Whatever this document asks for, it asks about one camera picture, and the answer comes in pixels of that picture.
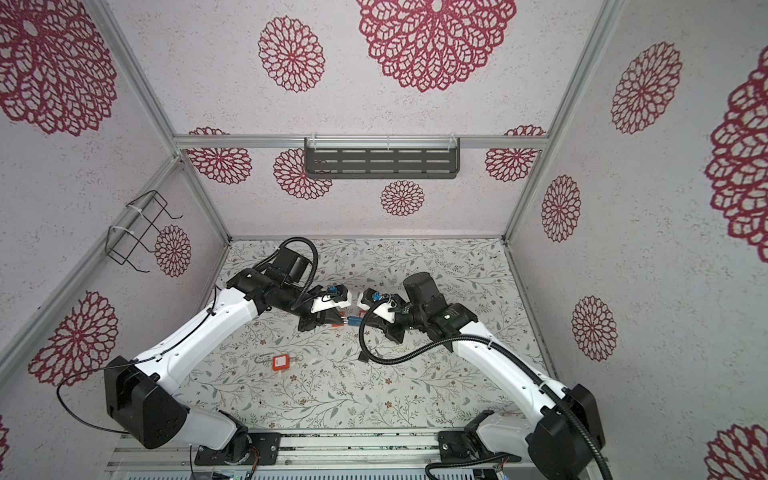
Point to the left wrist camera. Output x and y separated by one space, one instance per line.
335 297

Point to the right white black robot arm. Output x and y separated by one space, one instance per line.
561 432

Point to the grey slotted wall shelf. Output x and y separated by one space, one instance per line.
386 159

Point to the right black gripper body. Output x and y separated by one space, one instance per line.
396 331

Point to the red padlock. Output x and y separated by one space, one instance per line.
276 362

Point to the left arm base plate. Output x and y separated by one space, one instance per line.
258 448

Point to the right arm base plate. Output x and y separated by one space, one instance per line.
461 447

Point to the black wire wall basket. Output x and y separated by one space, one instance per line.
147 209

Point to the aluminium front rail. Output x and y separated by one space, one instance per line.
319 450

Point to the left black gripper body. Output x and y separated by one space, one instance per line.
313 320

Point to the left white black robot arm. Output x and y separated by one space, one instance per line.
139 393

